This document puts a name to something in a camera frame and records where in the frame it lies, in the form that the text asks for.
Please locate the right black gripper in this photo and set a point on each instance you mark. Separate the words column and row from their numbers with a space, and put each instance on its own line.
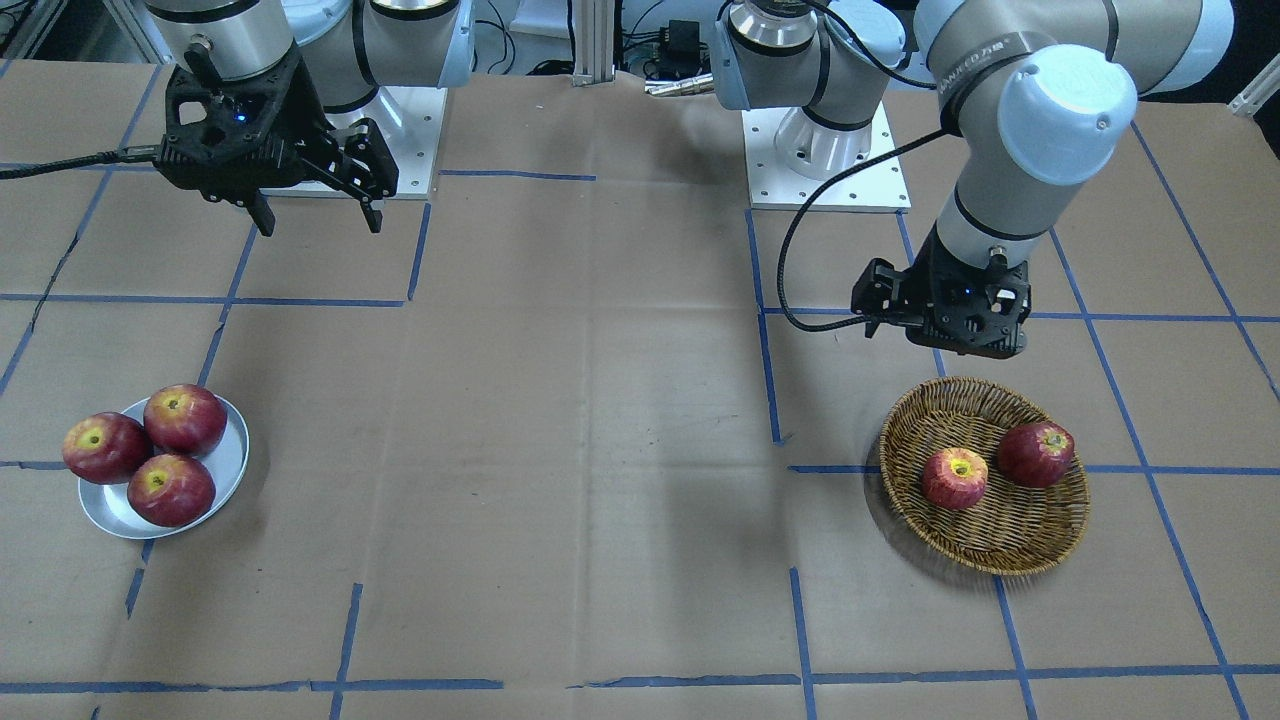
column 318, row 139

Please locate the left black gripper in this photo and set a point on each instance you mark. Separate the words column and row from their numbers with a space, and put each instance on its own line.
column 873, row 287

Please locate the red yellow apple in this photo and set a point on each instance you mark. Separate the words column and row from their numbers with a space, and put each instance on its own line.
column 955, row 478

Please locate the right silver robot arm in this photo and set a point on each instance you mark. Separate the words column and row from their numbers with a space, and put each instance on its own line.
column 350, row 48

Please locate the dark red apple in basket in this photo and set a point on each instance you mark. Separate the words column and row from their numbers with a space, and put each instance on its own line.
column 1035, row 455

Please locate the red apple plate back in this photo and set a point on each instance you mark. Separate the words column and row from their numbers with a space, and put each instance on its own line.
column 185, row 419

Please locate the red apple plate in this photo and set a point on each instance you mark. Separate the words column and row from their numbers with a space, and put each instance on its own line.
column 185, row 419
column 106, row 448
column 171, row 490

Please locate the red apple plate front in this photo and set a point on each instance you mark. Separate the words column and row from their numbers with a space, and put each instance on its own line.
column 171, row 490

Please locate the silver metal plate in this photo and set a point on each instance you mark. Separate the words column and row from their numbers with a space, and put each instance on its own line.
column 108, row 509

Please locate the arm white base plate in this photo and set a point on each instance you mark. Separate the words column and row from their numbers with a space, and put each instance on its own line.
column 787, row 156
column 411, row 121

